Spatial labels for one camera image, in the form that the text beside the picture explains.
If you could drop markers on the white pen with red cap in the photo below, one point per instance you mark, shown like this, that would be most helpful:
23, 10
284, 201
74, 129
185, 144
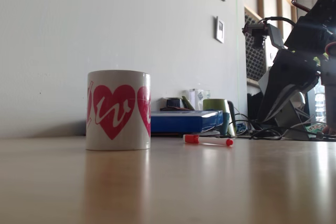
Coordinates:
210, 140

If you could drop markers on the grey metal stand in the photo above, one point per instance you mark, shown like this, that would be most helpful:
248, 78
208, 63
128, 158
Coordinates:
291, 124

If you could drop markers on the green circuit board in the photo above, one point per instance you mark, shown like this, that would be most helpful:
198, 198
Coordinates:
316, 128

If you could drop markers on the grey acoustic foam panel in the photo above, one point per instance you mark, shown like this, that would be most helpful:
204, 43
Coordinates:
254, 58

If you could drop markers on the green mug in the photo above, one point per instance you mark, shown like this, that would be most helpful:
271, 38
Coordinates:
215, 104

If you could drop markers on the clear plastic container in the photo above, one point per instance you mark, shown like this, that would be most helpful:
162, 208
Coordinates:
199, 99

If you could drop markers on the blue flat box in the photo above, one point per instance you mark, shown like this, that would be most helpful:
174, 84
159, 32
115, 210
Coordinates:
183, 121

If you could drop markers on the small black box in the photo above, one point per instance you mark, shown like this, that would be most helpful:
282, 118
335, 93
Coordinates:
174, 102

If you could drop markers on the white mug with pink hearts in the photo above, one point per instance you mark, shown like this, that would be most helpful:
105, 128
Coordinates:
118, 140

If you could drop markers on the black gripper camera, grey mount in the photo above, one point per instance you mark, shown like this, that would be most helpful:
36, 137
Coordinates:
262, 33

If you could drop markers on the white wall thermostat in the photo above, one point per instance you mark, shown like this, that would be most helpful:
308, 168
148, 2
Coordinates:
220, 30

